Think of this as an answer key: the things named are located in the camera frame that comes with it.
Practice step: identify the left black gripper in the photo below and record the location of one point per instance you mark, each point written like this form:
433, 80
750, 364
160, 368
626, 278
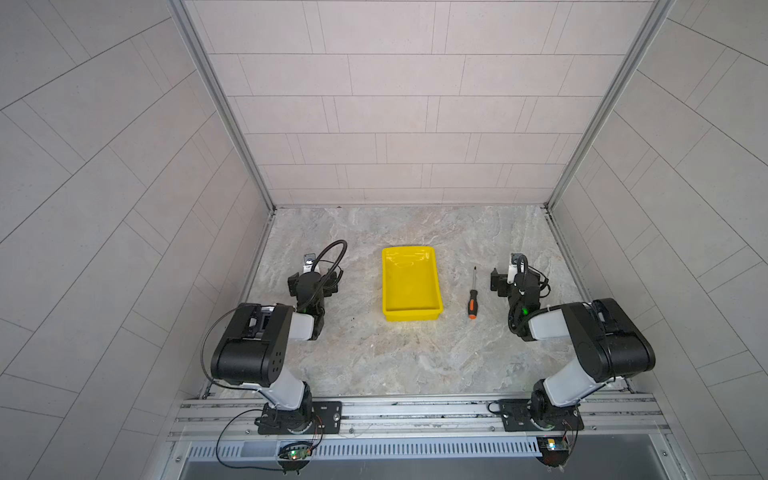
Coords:
294, 282

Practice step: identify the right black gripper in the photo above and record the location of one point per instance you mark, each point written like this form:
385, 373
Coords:
498, 280

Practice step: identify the orange black handled screwdriver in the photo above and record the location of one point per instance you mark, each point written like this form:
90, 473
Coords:
473, 304

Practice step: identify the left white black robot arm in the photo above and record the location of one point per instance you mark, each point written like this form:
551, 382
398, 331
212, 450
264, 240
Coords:
251, 353

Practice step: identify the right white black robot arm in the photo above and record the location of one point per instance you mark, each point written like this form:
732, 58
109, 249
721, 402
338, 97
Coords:
607, 346

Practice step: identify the yellow plastic bin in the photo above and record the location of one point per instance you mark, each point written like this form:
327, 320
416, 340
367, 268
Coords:
410, 284

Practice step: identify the left green circuit board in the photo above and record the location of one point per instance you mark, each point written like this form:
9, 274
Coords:
296, 451

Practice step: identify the right circuit board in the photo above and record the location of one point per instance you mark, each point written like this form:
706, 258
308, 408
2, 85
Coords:
555, 451

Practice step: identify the white ventilation grille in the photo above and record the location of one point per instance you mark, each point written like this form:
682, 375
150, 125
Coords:
376, 449

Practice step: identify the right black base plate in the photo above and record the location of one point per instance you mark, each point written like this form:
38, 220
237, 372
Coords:
526, 415

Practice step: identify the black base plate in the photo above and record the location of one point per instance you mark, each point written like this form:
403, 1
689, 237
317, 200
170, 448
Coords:
526, 415
308, 418

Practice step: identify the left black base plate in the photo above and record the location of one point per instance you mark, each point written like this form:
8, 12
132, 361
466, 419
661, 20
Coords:
308, 418

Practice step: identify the aluminium mounting rail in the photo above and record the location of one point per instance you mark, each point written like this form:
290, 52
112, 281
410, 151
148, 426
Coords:
364, 417

